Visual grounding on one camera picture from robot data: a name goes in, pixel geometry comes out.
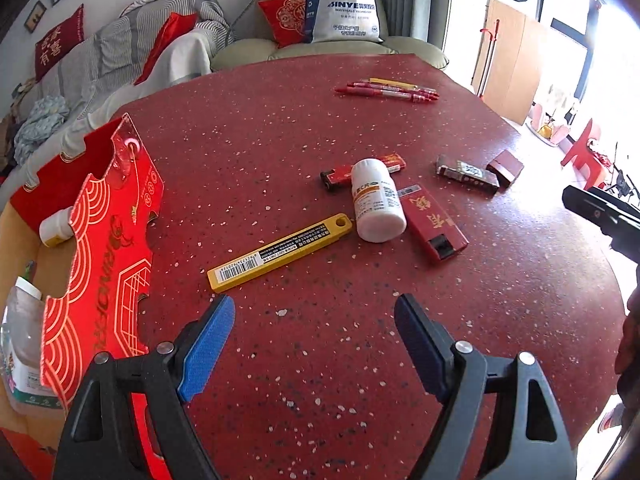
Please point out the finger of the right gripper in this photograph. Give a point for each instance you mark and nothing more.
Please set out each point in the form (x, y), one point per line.
(611, 215)

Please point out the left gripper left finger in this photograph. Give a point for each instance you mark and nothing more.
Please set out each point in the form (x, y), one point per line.
(101, 438)

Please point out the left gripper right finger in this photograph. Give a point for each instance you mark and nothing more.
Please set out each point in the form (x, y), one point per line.
(527, 437)

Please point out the large red lighter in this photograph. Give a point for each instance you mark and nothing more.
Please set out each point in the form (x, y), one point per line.
(431, 224)

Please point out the yellow blade case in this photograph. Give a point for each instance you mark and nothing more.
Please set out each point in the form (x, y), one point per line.
(279, 253)

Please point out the red slim lighter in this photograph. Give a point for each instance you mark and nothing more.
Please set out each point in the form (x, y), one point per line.
(341, 176)

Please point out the person's right hand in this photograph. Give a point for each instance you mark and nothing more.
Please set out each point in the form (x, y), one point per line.
(627, 360)

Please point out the red plastic chair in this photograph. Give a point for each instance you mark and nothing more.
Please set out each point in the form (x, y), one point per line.
(581, 156)

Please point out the small dark red box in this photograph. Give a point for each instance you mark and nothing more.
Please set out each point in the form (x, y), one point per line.
(506, 167)

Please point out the clear plastic bottle in box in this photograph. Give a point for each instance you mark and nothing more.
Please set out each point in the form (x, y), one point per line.
(21, 328)

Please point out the dark patterned cigarette pack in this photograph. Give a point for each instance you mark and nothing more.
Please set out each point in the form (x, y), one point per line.
(463, 172)

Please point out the wooden board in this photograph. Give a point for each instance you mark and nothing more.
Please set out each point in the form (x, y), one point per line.
(507, 71)

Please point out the small white bottle in box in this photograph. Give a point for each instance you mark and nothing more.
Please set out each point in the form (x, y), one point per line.
(56, 229)

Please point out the white pill bottle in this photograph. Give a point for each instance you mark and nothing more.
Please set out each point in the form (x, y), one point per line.
(378, 211)

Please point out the red gift cardboard box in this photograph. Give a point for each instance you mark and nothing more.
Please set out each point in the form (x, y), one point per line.
(91, 284)

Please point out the yellow pen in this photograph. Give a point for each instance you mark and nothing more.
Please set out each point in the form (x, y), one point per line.
(399, 84)

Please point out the red pen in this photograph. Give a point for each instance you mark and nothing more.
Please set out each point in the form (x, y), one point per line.
(429, 93)
(385, 94)

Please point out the front red pen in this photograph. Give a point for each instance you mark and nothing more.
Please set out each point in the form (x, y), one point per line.
(385, 94)

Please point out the crumpled light blue cloth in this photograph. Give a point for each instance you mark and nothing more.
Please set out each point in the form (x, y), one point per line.
(47, 115)

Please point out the white blue tote bag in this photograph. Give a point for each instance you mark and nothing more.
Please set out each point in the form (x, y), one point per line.
(341, 20)

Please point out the red embroidered cushion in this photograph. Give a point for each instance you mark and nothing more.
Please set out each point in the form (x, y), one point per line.
(286, 19)

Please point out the beige armchair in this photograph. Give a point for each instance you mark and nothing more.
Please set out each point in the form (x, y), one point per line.
(263, 48)

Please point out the dark red lettered pillow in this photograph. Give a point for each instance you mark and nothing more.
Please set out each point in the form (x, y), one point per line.
(60, 40)

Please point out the grey striped covered sofa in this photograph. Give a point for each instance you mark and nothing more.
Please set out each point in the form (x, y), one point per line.
(97, 77)

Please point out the bright red pillow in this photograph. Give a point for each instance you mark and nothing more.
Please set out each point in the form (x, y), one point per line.
(174, 27)

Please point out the framed wall picture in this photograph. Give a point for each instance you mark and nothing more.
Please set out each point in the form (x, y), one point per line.
(35, 16)

